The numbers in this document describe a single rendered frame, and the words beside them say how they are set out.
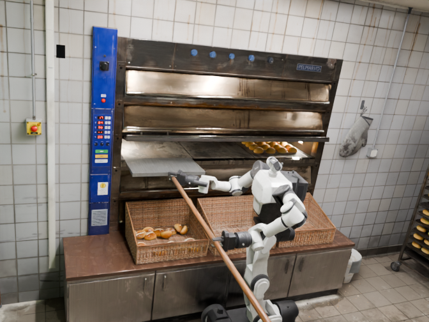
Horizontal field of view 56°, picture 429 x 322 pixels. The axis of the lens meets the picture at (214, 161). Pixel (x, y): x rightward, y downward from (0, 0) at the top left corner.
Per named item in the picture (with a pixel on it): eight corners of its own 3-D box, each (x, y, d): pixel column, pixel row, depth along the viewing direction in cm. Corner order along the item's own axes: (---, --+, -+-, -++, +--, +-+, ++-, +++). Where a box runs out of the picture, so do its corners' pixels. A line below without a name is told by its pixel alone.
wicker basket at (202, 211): (192, 226, 353) (195, 197, 344) (249, 221, 376) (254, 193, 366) (213, 257, 312) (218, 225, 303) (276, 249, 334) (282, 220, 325)
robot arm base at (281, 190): (282, 213, 250) (295, 202, 252) (291, 216, 237) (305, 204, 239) (268, 194, 247) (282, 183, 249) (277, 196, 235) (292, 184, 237)
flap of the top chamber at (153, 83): (125, 94, 293) (124, 67, 292) (326, 104, 362) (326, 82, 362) (126, 94, 289) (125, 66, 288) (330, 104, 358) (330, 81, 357)
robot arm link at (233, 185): (212, 181, 297) (233, 184, 308) (214, 194, 292) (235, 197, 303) (220, 175, 290) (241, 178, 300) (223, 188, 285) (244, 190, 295)
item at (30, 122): (26, 132, 278) (25, 117, 275) (42, 132, 282) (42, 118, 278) (25, 135, 271) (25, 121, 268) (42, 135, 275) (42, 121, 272)
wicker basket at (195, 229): (122, 231, 331) (124, 200, 321) (188, 225, 353) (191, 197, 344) (135, 266, 289) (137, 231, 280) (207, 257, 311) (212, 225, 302)
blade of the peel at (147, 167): (205, 174, 308) (205, 171, 307) (132, 176, 287) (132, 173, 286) (191, 158, 339) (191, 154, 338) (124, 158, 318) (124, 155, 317)
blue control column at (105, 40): (72, 196, 504) (73, 14, 433) (85, 196, 511) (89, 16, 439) (87, 296, 338) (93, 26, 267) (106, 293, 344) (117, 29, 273)
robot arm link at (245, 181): (239, 181, 308) (257, 168, 293) (242, 197, 302) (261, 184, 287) (226, 179, 302) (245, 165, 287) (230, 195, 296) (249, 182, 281)
